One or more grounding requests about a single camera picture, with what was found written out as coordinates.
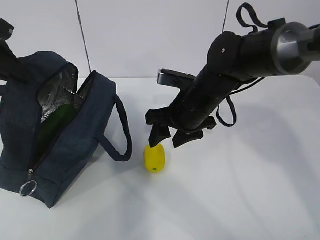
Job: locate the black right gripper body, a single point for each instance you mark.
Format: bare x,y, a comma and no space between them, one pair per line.
187,116

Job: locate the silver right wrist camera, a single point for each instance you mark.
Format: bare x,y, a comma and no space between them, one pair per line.
174,79

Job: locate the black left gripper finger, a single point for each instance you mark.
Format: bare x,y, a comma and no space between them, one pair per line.
11,68

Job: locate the dark blue lunch bag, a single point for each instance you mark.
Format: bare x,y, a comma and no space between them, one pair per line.
100,120

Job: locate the green cucumber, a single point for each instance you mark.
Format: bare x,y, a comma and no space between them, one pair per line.
54,124

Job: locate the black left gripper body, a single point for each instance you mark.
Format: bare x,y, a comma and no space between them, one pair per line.
6,31

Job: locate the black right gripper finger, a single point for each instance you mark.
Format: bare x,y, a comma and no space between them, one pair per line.
181,138
158,134

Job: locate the yellow toy fruit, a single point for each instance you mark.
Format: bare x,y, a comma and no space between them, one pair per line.
154,158

